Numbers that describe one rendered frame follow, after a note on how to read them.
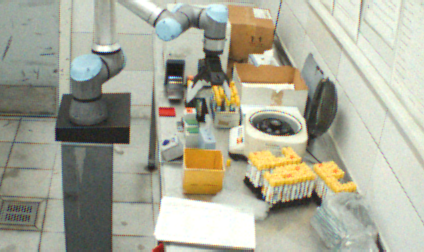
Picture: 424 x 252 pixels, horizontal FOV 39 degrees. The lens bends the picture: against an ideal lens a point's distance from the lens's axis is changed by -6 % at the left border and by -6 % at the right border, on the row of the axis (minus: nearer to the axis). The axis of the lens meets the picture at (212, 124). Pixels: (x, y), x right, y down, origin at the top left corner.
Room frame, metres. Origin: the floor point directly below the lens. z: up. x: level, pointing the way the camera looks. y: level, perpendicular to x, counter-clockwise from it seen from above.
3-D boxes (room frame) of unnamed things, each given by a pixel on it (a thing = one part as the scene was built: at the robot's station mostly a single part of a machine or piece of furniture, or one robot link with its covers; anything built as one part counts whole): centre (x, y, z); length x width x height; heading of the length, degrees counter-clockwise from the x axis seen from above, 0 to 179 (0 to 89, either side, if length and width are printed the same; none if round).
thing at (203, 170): (1.83, 0.02, 0.92); 0.13 x 0.13 x 0.10; 7
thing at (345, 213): (1.62, -0.46, 0.97); 0.26 x 0.17 x 0.19; 25
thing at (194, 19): (2.08, 0.13, 1.38); 0.11 x 0.11 x 0.08; 68
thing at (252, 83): (2.48, -0.22, 0.95); 0.29 x 0.25 x 0.15; 99
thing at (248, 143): (2.11, -0.22, 0.94); 0.30 x 0.24 x 0.12; 90
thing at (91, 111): (2.10, 0.48, 0.99); 0.15 x 0.15 x 0.10
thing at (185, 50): (2.73, 0.12, 1.03); 0.31 x 0.27 x 0.30; 9
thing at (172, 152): (1.98, 0.12, 0.92); 0.13 x 0.07 x 0.08; 99
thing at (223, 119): (2.35, -0.04, 0.91); 0.20 x 0.10 x 0.07; 9
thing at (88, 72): (2.11, 0.48, 1.11); 0.13 x 0.12 x 0.14; 158
